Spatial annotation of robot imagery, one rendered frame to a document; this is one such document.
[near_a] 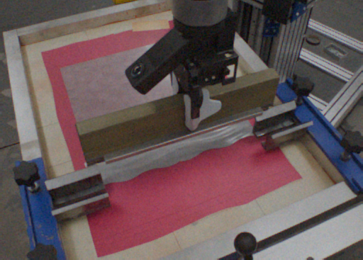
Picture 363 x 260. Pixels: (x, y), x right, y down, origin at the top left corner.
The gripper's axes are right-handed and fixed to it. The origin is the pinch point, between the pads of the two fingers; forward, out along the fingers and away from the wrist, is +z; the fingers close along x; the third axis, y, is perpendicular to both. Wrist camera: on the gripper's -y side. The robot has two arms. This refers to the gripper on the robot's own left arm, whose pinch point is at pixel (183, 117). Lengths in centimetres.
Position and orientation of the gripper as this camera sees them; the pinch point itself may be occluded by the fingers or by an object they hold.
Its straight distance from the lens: 66.0
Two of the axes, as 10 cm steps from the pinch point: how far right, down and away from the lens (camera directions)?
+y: 9.2, -2.9, 2.6
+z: 0.0, 6.8, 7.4
